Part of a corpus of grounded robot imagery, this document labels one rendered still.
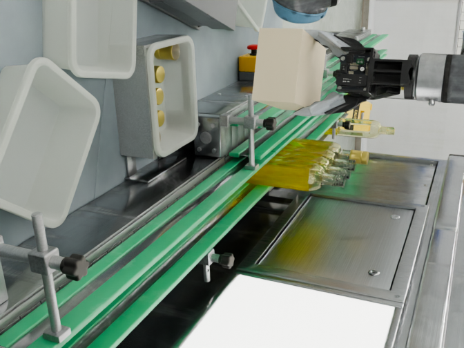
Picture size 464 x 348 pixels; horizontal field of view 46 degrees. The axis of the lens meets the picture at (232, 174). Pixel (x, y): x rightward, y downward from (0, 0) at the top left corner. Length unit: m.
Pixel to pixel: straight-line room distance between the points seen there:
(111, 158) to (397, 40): 6.24
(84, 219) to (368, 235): 0.66
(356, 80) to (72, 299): 0.54
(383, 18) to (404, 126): 1.38
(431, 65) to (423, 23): 6.21
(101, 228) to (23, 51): 0.31
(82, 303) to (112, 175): 0.39
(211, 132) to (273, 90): 0.34
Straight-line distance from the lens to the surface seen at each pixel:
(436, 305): 1.09
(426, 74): 0.89
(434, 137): 7.34
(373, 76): 0.89
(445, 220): 1.43
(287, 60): 0.91
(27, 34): 0.92
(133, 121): 1.08
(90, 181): 1.06
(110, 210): 1.01
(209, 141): 1.23
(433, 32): 7.10
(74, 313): 0.77
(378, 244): 1.27
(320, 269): 1.16
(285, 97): 0.90
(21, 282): 0.83
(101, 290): 0.81
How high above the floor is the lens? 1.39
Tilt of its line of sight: 23 degrees down
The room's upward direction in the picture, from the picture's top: 97 degrees clockwise
